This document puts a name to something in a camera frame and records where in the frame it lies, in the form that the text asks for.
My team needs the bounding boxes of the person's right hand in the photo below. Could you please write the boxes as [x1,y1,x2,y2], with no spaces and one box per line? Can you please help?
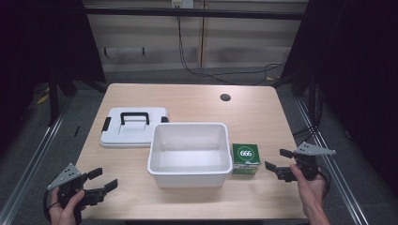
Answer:
[288,163,327,204]

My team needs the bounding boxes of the white wall power outlet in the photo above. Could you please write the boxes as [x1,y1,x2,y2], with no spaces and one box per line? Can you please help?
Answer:
[171,0,194,9]

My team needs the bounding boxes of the black floor cables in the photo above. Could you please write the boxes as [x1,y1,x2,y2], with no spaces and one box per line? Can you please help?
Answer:
[292,123,317,139]

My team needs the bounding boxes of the white plastic storage box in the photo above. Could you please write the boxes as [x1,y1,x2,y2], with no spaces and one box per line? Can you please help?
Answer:
[146,122,235,188]

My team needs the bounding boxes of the white lid with black handle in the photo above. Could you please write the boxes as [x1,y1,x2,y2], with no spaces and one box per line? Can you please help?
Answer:
[99,107,170,149]

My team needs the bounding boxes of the left hand-held gripper cable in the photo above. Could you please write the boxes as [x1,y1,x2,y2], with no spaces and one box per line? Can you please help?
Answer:
[42,188,60,224]

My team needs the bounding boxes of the metal floor rail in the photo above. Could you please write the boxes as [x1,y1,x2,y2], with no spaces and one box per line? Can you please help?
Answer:
[295,97,371,225]
[0,93,77,225]

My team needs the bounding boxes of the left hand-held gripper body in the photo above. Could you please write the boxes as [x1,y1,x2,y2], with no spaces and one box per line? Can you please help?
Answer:
[46,162,106,225]

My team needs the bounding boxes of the green cardboard box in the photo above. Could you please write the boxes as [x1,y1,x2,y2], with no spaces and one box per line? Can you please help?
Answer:
[231,142,262,175]

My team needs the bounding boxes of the black horizontal bar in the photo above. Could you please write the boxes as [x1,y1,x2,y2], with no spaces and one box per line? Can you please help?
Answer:
[84,7,310,21]

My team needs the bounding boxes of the dark curtain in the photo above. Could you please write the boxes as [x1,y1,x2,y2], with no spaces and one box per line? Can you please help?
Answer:
[271,0,398,198]
[0,0,107,156]

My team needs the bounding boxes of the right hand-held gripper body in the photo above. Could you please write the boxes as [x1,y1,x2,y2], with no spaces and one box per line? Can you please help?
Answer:
[280,142,337,183]

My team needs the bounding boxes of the black stand post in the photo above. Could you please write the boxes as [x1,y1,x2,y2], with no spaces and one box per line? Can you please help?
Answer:
[47,69,61,128]
[307,70,317,128]

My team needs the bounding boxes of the black wall cable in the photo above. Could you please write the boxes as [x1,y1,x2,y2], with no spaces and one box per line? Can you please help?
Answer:
[176,16,286,86]

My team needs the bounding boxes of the person's left hand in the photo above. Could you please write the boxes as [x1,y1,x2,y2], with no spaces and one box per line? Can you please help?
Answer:
[48,187,87,225]

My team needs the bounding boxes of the yellow floor tape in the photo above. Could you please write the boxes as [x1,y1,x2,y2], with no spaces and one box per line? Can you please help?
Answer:
[36,93,50,106]

